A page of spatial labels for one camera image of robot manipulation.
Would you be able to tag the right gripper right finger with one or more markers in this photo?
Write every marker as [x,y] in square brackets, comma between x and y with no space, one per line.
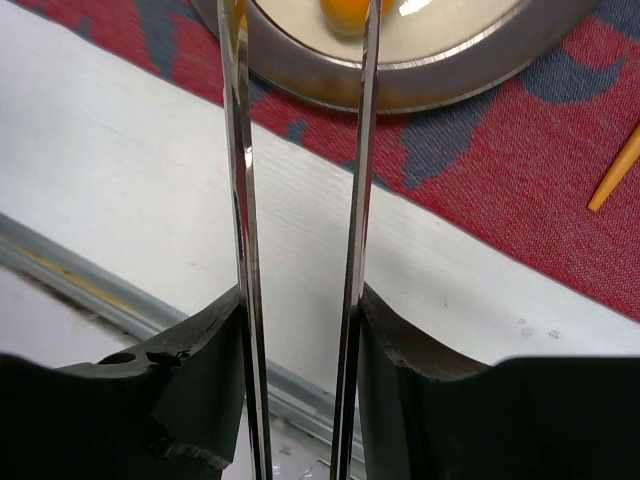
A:
[429,412]

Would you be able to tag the orange plastic knife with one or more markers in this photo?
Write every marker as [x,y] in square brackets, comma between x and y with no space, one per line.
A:
[625,159]

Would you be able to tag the red patterned placemat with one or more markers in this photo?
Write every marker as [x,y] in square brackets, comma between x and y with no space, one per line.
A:
[514,166]

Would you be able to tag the dark rimmed white plate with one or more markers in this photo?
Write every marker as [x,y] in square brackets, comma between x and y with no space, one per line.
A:
[432,53]

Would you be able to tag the metal tongs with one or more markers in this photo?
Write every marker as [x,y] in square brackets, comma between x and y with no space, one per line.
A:
[234,48]

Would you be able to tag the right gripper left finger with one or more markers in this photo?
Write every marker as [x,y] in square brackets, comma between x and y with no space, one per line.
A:
[167,408]

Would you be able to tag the small striped croissant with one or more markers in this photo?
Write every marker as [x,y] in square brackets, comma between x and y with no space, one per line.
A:
[346,18]

